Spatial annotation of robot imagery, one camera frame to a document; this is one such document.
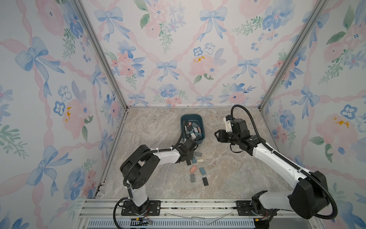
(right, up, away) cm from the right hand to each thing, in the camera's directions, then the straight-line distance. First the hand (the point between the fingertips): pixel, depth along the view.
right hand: (218, 132), depth 84 cm
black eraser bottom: (-8, -29, 0) cm, 30 cm away
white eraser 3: (-14, -3, +17) cm, 22 cm away
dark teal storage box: (-10, +9, +25) cm, 29 cm away
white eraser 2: (-12, +1, +20) cm, 23 cm away
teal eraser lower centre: (-9, -24, +4) cm, 26 cm away
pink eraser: (-10, +1, +20) cm, 22 cm away
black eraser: (-18, -19, +7) cm, 27 cm away
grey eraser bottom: (-15, -27, +1) cm, 31 cm away
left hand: (-17, -13, +11) cm, 24 cm away
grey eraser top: (-11, -15, +9) cm, 21 cm away
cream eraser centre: (-10, -18, +7) cm, 22 cm away
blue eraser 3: (-14, -18, +7) cm, 24 cm away
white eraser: (-20, +2, +22) cm, 29 cm away
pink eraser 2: (-15, -23, +4) cm, 28 cm away
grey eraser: (-12, +4, +23) cm, 26 cm away
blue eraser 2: (-10, -2, +19) cm, 22 cm away
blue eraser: (-15, 0, +20) cm, 25 cm away
